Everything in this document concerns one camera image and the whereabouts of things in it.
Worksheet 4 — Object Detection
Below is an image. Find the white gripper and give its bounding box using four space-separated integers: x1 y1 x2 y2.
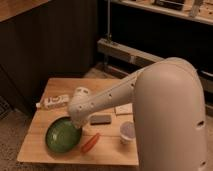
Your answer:
70 116 88 128

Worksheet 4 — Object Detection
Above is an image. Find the green ceramic bowl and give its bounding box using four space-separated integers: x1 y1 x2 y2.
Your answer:
45 117 82 153

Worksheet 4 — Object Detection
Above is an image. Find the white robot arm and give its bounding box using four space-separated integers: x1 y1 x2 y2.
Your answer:
68 57 207 171

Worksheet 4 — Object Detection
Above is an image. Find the grey rectangular sponge block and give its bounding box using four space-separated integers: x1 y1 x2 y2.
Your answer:
90 115 112 125

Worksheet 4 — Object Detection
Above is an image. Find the red orange carrot toy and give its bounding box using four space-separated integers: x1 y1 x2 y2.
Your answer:
81 133 100 153

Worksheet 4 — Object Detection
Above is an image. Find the white tube package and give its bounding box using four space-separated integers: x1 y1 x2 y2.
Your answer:
36 94 69 109

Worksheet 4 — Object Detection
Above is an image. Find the wooden table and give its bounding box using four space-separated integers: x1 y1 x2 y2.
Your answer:
17 78 138 165

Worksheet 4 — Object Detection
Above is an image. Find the white plastic cup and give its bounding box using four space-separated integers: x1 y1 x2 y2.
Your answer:
120 121 135 144

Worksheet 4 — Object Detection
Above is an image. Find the wooden upper shelf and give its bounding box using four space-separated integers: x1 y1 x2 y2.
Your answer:
112 0 213 26

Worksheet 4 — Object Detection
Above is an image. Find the metal shelf rail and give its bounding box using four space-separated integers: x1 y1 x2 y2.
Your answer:
96 37 213 118

